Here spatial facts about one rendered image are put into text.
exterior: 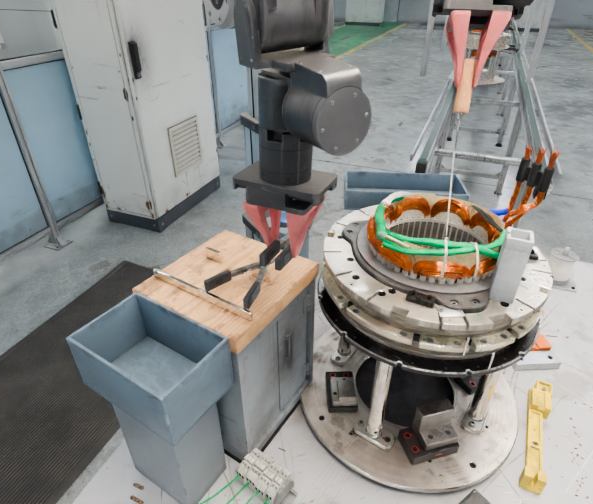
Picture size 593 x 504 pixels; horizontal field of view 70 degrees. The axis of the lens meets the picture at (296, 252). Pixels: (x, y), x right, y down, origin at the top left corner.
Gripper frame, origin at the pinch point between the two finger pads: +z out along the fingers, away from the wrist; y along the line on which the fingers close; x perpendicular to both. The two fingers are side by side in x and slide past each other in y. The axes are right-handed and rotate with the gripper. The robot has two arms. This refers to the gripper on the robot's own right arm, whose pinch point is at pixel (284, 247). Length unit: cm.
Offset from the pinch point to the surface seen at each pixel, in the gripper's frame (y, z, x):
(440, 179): 12, 8, 55
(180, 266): -18.5, 9.6, 2.4
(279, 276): -3.7, 9.3, 6.3
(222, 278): -9.0, 7.1, -0.4
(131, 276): -143, 112, 104
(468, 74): 15.5, -18.7, 16.9
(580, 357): 48, 36, 42
